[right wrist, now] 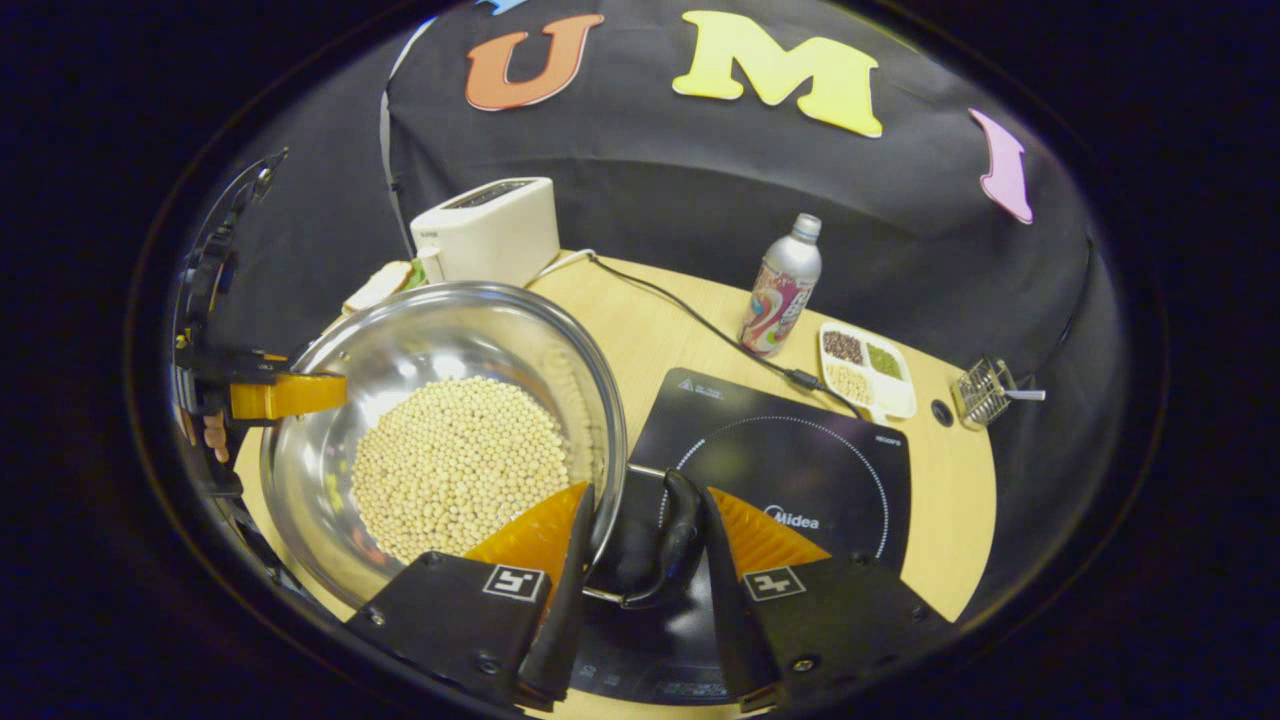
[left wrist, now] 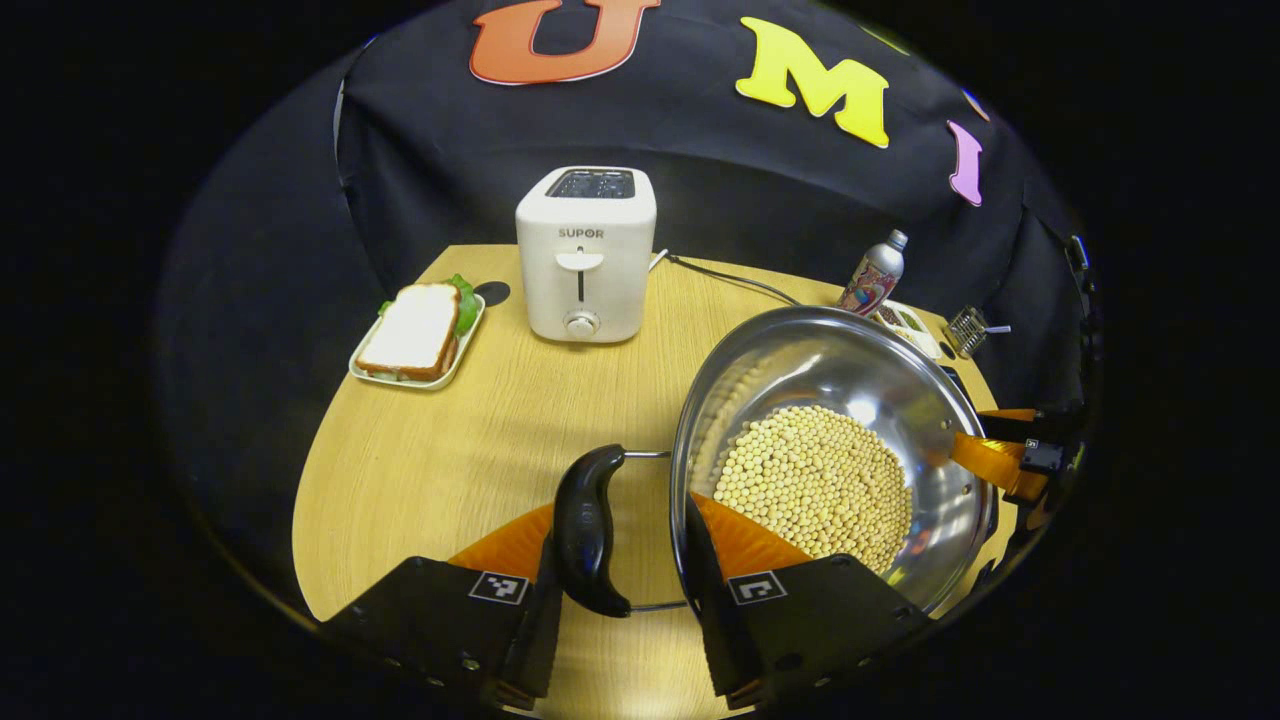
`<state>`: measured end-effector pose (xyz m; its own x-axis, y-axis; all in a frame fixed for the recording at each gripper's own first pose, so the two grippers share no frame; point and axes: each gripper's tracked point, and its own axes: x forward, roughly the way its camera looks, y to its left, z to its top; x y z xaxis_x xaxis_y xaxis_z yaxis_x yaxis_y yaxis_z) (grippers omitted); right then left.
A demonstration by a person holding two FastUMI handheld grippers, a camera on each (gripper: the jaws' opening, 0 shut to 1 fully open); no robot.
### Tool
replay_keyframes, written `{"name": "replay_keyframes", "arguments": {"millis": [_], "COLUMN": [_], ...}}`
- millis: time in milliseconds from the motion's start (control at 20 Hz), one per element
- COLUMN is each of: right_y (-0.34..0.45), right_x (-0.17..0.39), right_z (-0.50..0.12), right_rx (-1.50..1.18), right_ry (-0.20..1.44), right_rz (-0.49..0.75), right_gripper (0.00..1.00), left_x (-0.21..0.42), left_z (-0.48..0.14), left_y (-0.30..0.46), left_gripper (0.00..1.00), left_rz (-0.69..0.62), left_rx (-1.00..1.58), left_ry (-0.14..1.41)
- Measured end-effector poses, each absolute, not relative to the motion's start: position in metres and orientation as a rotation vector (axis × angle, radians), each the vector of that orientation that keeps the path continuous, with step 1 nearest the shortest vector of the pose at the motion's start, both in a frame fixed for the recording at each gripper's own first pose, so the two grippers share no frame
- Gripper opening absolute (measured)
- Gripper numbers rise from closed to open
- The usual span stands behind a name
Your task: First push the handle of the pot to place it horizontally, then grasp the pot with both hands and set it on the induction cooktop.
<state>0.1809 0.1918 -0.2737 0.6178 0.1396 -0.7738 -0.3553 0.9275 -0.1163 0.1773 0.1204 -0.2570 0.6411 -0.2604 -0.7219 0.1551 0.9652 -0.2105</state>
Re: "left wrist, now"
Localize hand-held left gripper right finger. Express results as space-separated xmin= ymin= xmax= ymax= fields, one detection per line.
xmin=683 ymin=490 xmax=936 ymax=711

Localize white compartment snack tray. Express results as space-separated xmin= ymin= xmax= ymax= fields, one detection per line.
xmin=872 ymin=300 xmax=944 ymax=361

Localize stainless steel pot black handles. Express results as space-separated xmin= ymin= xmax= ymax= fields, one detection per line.
xmin=552 ymin=305 xmax=1001 ymax=618

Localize white toaster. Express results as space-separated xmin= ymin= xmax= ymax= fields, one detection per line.
xmin=515 ymin=166 xmax=658 ymax=344

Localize sandwich with lettuce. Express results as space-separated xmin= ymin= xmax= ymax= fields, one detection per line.
xmin=355 ymin=274 xmax=481 ymax=383

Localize black induction cooktop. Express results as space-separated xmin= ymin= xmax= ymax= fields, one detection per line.
xmin=937 ymin=362 xmax=1016 ymax=601

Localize silver patterned drink bottle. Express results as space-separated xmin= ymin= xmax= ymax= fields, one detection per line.
xmin=838 ymin=229 xmax=909 ymax=316

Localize metal mesh holder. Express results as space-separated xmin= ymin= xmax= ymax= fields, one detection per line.
xmin=943 ymin=306 xmax=989 ymax=359

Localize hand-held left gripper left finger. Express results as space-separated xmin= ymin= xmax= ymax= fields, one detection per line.
xmin=320 ymin=500 xmax=566 ymax=713

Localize pile of soybeans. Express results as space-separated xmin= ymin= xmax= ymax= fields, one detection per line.
xmin=712 ymin=404 xmax=913 ymax=575

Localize black backdrop cloth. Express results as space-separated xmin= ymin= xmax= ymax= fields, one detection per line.
xmin=155 ymin=0 xmax=1101 ymax=601

